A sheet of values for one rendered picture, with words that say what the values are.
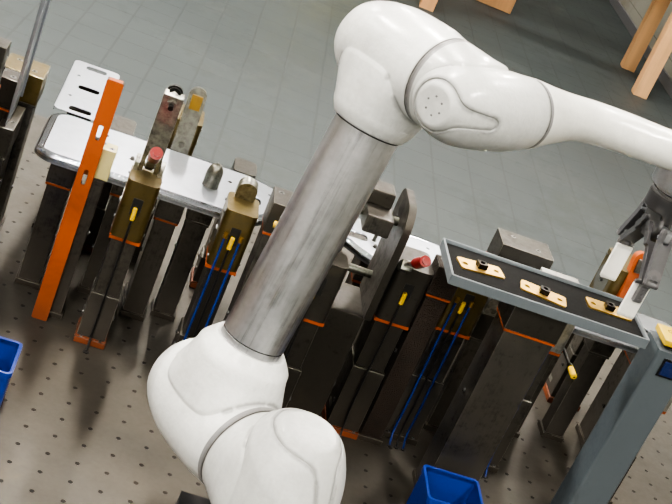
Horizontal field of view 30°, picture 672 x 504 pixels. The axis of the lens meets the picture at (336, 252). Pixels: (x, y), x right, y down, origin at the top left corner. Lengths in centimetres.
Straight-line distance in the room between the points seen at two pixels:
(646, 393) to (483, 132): 81
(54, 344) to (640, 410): 107
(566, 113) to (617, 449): 80
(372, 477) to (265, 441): 62
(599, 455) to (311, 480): 76
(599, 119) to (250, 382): 63
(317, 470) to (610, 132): 63
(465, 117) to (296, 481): 55
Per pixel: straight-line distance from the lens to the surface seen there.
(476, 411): 225
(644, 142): 186
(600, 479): 239
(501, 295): 210
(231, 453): 181
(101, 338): 238
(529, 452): 267
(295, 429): 177
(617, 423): 232
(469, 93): 161
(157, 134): 222
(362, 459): 238
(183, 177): 242
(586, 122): 181
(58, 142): 239
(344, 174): 177
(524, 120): 167
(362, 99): 174
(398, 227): 221
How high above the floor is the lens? 198
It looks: 25 degrees down
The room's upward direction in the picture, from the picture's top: 23 degrees clockwise
